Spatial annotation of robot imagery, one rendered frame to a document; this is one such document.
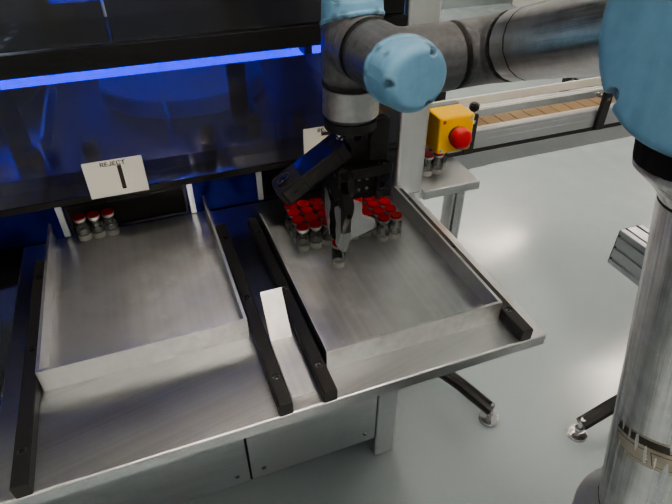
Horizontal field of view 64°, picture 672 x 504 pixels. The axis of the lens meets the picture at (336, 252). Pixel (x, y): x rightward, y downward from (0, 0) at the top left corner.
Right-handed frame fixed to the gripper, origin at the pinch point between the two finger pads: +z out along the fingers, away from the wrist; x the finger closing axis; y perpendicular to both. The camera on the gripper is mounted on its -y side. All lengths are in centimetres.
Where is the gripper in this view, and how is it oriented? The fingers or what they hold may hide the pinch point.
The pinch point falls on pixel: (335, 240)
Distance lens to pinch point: 83.1
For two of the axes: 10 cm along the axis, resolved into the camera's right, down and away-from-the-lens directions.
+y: 9.4, -2.1, 2.8
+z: 0.0, 8.0, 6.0
